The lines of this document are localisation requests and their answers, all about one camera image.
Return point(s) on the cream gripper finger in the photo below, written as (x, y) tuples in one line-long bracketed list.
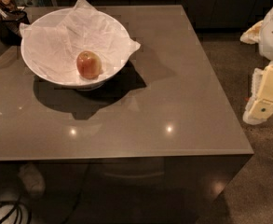
[(252, 35), (260, 105)]

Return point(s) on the red yellow apple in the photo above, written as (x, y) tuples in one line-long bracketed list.
[(88, 64)]

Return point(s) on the white bowl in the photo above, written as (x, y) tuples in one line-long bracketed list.
[(64, 78)]

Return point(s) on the white crumpled paper sheet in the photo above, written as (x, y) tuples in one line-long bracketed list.
[(64, 41)]

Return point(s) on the white sock foot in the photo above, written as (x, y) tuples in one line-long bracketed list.
[(32, 180)]

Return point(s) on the dark bag with strap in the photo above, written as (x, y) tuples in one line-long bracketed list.
[(11, 17)]

